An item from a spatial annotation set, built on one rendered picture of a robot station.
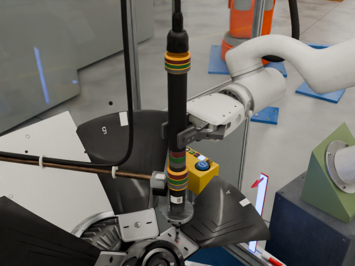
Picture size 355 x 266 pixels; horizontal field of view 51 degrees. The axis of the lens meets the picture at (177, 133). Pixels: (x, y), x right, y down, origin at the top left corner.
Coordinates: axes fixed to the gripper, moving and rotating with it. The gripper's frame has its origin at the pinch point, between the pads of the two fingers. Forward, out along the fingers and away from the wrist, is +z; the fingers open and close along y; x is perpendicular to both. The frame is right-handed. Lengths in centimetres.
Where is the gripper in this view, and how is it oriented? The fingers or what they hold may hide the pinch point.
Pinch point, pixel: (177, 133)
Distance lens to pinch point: 69.8
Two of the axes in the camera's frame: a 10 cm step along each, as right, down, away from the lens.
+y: -6.9, -3.9, 6.0
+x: 0.0, -8.4, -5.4
